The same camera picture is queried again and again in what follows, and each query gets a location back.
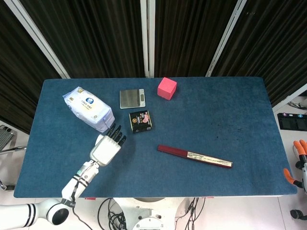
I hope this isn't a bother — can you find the blue table mat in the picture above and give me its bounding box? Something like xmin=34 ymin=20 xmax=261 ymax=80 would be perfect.
xmin=13 ymin=77 xmax=297 ymax=198

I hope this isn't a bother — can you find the white tissue pack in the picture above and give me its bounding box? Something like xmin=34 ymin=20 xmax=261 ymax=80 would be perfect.
xmin=62 ymin=86 xmax=115 ymax=134

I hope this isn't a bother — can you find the white partition frame post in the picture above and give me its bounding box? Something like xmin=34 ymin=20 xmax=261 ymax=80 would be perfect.
xmin=140 ymin=0 xmax=156 ymax=78
xmin=272 ymin=82 xmax=307 ymax=113
xmin=3 ymin=0 xmax=71 ymax=79
xmin=205 ymin=0 xmax=250 ymax=77

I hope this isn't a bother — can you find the dark red folding fan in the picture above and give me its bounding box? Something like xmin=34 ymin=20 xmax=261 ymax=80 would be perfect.
xmin=157 ymin=144 xmax=234 ymax=169

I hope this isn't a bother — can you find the small black snack packet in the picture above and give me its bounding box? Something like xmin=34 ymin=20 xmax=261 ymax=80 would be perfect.
xmin=129 ymin=110 xmax=154 ymax=134

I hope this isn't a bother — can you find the black device with buttons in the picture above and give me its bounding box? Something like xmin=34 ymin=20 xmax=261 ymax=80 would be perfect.
xmin=277 ymin=112 xmax=307 ymax=131

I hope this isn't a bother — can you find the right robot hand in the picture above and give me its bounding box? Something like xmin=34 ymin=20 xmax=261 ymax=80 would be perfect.
xmin=283 ymin=139 xmax=307 ymax=194

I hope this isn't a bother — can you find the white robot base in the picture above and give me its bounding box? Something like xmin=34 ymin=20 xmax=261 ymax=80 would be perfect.
xmin=112 ymin=197 xmax=183 ymax=230

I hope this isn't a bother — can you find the pink cube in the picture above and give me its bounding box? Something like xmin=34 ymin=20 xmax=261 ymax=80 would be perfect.
xmin=157 ymin=77 xmax=178 ymax=101

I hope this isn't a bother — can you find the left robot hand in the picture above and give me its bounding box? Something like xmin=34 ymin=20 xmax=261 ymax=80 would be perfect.
xmin=89 ymin=123 xmax=127 ymax=166

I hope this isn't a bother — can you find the black cable bundle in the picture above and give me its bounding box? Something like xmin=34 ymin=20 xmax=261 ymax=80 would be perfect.
xmin=97 ymin=197 xmax=127 ymax=230

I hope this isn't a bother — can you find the silver digital scale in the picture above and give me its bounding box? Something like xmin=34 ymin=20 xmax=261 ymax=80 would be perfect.
xmin=119 ymin=89 xmax=146 ymax=110

